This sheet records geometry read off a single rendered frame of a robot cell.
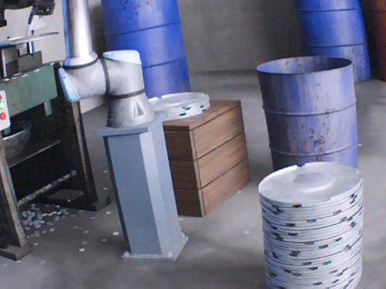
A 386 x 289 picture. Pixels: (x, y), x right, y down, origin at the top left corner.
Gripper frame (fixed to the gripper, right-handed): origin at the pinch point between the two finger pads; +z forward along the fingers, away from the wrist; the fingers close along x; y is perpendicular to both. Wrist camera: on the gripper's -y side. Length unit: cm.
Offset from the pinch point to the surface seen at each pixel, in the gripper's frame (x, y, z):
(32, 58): 12.9, 0.1, 12.8
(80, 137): 13, 30, 40
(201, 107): 12, 74, 16
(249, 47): 317, 107, 23
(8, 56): -3.9, -6.3, 10.5
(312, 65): 40, 116, -10
